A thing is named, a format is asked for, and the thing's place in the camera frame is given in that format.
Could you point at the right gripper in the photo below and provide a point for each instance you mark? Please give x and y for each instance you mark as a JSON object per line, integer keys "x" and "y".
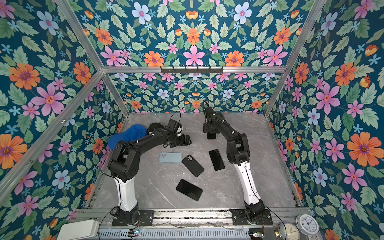
{"x": 205, "y": 128}

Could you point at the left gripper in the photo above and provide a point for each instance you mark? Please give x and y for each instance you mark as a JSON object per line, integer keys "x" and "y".
{"x": 183, "y": 142}

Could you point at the black phone case with camera hole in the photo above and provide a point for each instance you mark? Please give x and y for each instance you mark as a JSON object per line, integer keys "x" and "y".
{"x": 192, "y": 165}

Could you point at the black phone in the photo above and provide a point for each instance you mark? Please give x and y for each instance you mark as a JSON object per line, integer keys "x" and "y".
{"x": 189, "y": 190}
{"x": 211, "y": 136}
{"x": 217, "y": 160}

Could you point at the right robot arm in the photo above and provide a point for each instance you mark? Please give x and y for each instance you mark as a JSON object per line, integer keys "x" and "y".
{"x": 238, "y": 154}

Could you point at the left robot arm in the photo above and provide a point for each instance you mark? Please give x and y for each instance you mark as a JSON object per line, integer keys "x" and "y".
{"x": 128, "y": 147}

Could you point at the light blue phone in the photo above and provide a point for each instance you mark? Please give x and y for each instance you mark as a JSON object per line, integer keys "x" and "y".
{"x": 170, "y": 158}

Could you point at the black phone front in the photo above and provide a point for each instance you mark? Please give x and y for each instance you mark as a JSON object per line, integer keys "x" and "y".
{"x": 189, "y": 190}

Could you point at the doll with black hair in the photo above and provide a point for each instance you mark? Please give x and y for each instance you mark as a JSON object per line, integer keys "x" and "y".
{"x": 154, "y": 126}

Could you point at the white box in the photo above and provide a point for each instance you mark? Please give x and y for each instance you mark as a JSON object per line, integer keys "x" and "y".
{"x": 79, "y": 230}

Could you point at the brass alarm clock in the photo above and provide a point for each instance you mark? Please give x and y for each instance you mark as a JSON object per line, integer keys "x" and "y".
{"x": 287, "y": 231}

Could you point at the white clock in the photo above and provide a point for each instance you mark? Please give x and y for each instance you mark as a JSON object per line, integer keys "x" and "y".
{"x": 307, "y": 225}

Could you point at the metal hook rail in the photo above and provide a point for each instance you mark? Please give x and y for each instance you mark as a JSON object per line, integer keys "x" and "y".
{"x": 191, "y": 70}

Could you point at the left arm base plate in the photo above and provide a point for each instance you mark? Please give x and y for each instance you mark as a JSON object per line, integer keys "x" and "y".
{"x": 134, "y": 218}

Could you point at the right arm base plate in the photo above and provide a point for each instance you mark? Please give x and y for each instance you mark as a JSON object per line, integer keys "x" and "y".
{"x": 242, "y": 217}

